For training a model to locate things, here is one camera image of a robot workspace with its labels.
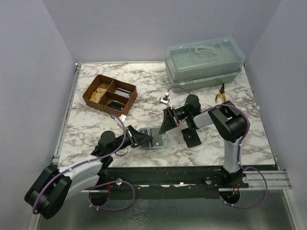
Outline green card holder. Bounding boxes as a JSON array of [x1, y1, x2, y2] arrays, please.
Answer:
[[139, 126, 168, 150]]

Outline yellow handled pliers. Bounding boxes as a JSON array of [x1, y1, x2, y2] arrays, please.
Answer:
[[215, 83, 226, 104]]

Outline black card holder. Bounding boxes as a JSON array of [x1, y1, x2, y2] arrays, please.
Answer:
[[181, 128, 201, 148]]

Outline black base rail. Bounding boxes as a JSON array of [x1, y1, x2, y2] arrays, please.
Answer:
[[79, 165, 280, 201]]

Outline woven brown basket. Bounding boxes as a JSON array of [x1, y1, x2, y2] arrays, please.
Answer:
[[82, 74, 138, 116]]

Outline aluminium frame rail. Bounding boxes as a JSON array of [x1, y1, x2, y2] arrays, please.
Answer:
[[51, 63, 82, 165]]

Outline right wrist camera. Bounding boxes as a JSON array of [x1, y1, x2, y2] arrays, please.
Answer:
[[159, 96, 172, 109]]

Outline translucent green storage box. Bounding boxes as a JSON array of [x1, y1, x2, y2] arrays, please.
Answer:
[[165, 37, 246, 93]]

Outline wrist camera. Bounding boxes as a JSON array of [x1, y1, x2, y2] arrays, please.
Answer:
[[116, 115, 127, 131], [159, 96, 172, 109]]

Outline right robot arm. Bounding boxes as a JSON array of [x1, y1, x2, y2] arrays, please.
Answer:
[[159, 92, 250, 188]]

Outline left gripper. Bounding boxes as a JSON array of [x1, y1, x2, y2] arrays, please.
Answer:
[[109, 125, 153, 155]]

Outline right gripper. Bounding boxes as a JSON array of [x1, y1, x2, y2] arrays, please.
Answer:
[[159, 106, 191, 135]]

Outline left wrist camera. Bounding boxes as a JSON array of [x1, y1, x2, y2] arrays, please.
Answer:
[[116, 115, 127, 131]]

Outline dark card right pocket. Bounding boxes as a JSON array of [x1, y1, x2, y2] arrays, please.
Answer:
[[151, 128, 164, 147]]

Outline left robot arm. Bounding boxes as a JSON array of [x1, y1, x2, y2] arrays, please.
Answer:
[[24, 126, 153, 219]]

